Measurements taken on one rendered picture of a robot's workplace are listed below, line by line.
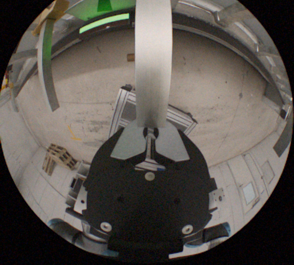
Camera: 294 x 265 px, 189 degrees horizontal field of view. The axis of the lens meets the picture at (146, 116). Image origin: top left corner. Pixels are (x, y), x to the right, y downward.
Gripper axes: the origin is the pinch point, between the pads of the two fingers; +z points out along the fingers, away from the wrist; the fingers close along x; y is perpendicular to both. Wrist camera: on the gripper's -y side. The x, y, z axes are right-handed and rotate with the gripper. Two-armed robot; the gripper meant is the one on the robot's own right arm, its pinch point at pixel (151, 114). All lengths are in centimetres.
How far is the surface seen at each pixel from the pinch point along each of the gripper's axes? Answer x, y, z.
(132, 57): -17, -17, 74
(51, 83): -23.5, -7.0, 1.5
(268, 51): 44, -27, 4
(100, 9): -12.8, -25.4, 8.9
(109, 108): -51, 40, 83
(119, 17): -8.4, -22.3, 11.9
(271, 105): 250, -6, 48
